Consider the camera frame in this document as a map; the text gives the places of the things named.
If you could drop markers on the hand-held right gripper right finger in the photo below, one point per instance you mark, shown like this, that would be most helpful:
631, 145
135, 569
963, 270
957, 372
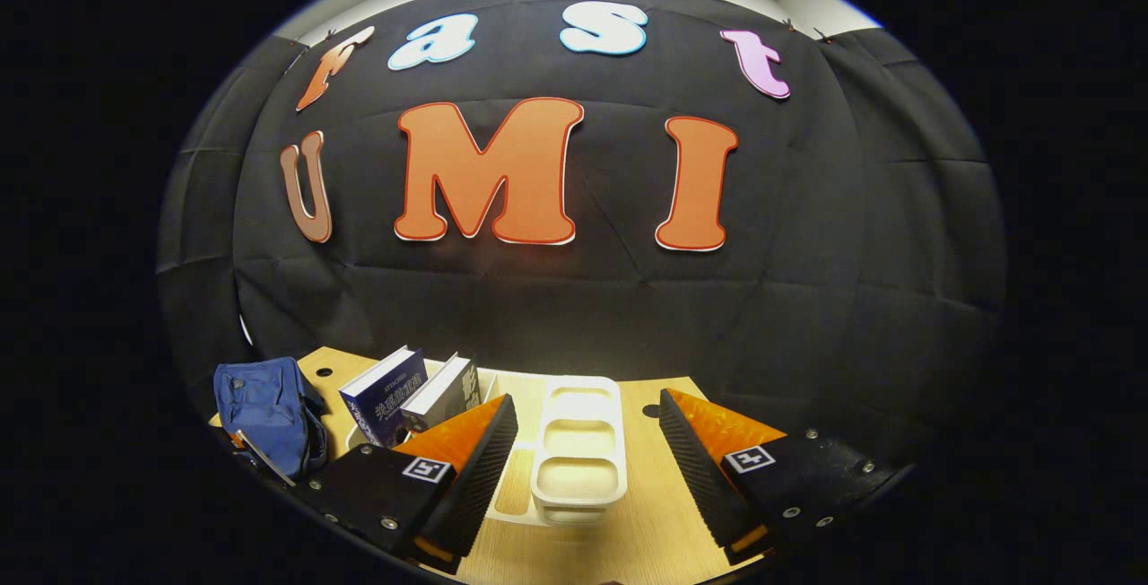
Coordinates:
691, 477

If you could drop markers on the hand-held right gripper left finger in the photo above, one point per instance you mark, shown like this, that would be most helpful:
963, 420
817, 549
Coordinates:
484, 477

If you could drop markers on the grey dark spine book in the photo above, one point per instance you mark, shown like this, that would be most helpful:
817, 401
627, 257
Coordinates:
439, 397

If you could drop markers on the white bookshelf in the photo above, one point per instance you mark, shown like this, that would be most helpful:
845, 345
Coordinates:
578, 486

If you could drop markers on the blue picture cover book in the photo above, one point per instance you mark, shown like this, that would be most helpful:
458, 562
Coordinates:
381, 406

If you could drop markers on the blue schoolbag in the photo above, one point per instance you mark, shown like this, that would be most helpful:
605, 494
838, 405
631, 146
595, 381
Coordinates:
265, 406

